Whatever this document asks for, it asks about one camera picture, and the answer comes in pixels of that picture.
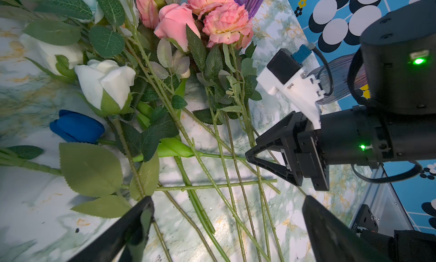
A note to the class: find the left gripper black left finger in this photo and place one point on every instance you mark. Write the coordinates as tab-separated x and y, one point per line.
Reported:
127	237

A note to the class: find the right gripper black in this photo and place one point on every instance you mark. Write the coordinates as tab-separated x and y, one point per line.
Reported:
358	137

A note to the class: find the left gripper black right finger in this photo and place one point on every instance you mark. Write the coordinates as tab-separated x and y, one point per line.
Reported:
331	240

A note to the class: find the pink ribbed glass vase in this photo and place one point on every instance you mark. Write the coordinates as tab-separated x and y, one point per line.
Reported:
339	68

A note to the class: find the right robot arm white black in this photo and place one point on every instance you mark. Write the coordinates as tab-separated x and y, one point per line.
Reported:
393	79

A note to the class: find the bunch of pink flowers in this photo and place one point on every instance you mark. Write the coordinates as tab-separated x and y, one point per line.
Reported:
130	59

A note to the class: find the blue tulip flower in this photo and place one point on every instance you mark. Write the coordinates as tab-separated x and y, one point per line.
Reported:
76	127

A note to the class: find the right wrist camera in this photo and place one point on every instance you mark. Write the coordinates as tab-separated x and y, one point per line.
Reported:
285	75

